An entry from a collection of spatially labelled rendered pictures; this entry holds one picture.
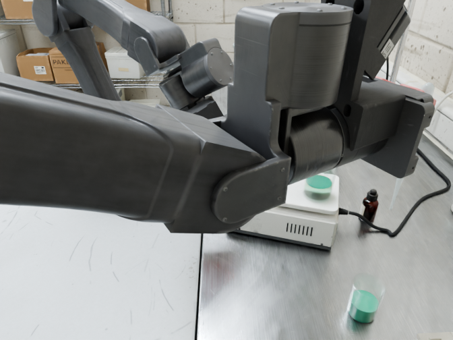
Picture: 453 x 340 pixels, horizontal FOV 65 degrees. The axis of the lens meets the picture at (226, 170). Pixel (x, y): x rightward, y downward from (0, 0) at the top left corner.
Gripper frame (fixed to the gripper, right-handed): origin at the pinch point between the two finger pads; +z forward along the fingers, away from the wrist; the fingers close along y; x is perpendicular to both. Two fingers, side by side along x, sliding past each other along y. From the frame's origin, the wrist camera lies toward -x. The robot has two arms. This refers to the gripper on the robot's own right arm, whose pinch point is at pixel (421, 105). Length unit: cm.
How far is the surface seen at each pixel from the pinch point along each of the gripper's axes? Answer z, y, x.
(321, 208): 4.6, 13.4, 23.4
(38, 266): -38, 35, 33
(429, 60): 77, 41, 13
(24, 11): -11, 265, 18
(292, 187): 4.5, 20.8, 23.4
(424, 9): 83, 51, 0
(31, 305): -40, 27, 33
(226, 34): 123, 229, 38
